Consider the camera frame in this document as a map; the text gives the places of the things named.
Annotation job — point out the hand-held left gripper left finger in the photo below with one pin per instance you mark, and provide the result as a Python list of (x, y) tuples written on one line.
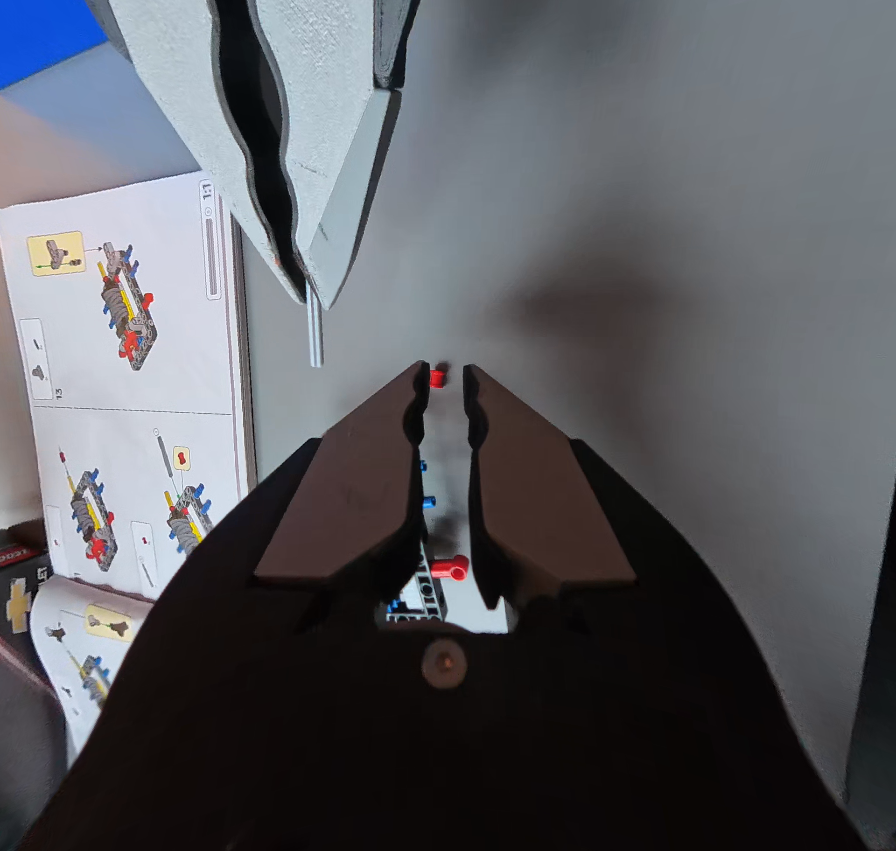
[(343, 501)]

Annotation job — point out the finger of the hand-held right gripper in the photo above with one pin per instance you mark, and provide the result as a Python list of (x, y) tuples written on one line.
[(161, 39), (329, 60)]

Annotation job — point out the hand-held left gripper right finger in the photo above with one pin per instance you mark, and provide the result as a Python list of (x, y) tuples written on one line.
[(546, 508)]

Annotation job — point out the black lego frame assembly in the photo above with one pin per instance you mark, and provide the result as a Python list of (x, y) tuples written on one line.
[(448, 568)]

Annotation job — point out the small red lego bush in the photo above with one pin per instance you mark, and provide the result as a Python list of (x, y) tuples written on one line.
[(438, 378)]

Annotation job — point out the grey lego axle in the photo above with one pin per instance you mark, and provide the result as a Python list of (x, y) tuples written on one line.
[(316, 333)]

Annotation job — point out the lego instruction booklet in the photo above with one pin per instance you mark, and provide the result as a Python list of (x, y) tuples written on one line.
[(140, 347)]

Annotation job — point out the black lego box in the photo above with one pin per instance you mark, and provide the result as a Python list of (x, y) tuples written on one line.
[(21, 571)]

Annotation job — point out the blue plastic bin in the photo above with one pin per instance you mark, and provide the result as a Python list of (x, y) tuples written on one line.
[(42, 11)]

